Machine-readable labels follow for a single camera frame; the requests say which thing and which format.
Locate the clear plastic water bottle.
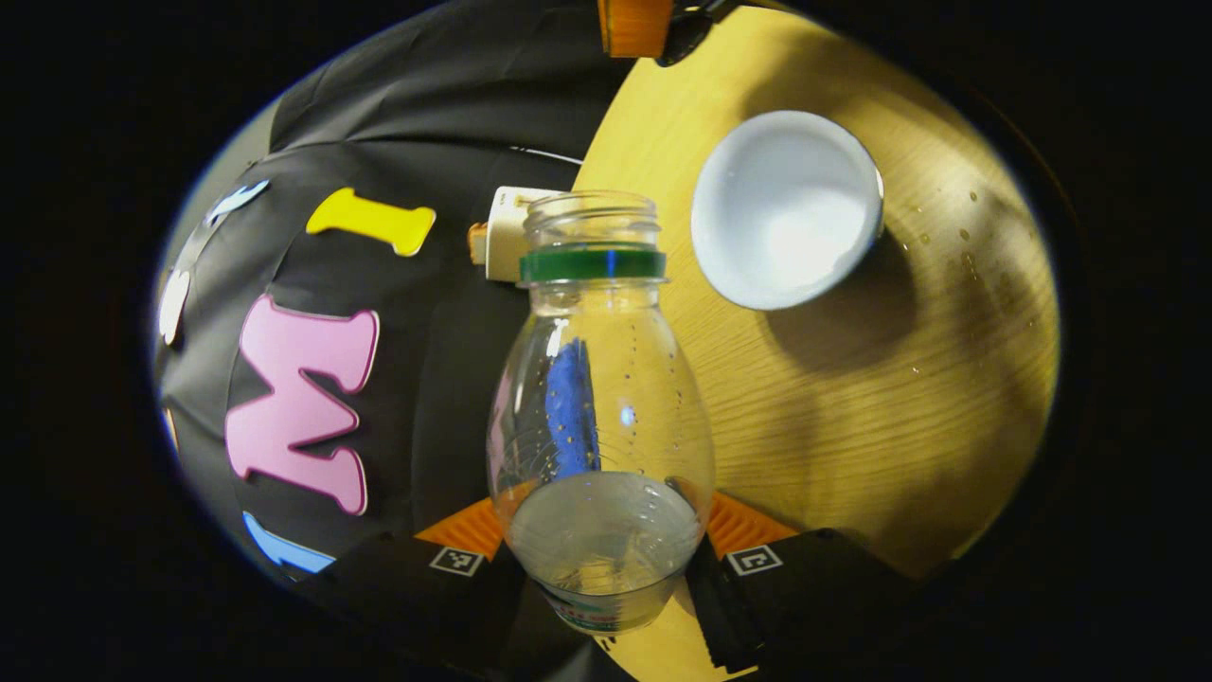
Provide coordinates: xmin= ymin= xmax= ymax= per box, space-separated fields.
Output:
xmin=486 ymin=189 xmax=716 ymax=636

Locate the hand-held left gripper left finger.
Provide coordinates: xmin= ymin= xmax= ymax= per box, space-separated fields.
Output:
xmin=289 ymin=497 xmax=593 ymax=675

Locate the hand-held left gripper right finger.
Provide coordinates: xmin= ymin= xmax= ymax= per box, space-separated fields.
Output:
xmin=684 ymin=491 xmax=924 ymax=675

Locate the black backdrop cloth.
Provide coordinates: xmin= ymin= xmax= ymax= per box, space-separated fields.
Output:
xmin=151 ymin=0 xmax=616 ymax=588

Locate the white toaster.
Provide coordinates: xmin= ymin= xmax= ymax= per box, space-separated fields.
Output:
xmin=485 ymin=186 xmax=569 ymax=283

